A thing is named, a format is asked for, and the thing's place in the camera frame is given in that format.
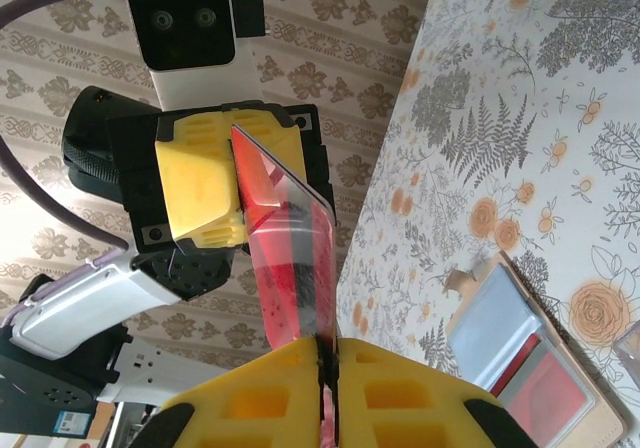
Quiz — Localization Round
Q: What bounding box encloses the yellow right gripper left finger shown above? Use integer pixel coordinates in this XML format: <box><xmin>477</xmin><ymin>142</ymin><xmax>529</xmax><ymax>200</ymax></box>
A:
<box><xmin>158</xmin><ymin>337</ymin><xmax>329</xmax><ymax>448</ymax></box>

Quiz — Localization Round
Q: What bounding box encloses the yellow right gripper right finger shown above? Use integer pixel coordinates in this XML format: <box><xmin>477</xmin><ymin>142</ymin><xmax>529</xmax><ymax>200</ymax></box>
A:
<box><xmin>330</xmin><ymin>336</ymin><xmax>544</xmax><ymax>448</ymax></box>

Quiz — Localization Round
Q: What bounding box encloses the black and red credit card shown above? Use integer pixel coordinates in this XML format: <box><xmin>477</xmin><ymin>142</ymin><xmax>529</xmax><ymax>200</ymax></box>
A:
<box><xmin>229</xmin><ymin>123</ymin><xmax>342</xmax><ymax>448</ymax></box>

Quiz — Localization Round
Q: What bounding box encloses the beige card holder wallet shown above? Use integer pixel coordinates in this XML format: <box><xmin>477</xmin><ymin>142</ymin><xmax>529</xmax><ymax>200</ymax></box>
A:
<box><xmin>446</xmin><ymin>250</ymin><xmax>629</xmax><ymax>448</ymax></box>

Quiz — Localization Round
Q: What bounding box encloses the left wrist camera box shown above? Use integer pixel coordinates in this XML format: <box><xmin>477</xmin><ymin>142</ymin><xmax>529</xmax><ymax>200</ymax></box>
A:
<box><xmin>121</xmin><ymin>0</ymin><xmax>267</xmax><ymax>114</ymax></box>

